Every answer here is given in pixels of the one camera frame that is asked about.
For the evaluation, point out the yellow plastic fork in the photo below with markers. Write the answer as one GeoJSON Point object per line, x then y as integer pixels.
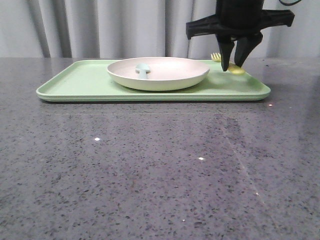
{"type": "Point", "coordinates": [234, 69]}

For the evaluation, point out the beige round plate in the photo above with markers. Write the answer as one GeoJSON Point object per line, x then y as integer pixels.
{"type": "Point", "coordinates": [166, 73]}

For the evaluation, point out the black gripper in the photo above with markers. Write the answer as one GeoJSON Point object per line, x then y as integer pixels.
{"type": "Point", "coordinates": [238, 18]}

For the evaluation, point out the light green plastic tray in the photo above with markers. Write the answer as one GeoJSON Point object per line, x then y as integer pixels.
{"type": "Point", "coordinates": [89, 81]}

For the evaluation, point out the light blue plastic spoon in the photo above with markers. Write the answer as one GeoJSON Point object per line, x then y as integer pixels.
{"type": "Point", "coordinates": [142, 69]}

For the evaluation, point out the grey curtain backdrop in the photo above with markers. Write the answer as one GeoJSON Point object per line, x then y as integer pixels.
{"type": "Point", "coordinates": [110, 29]}

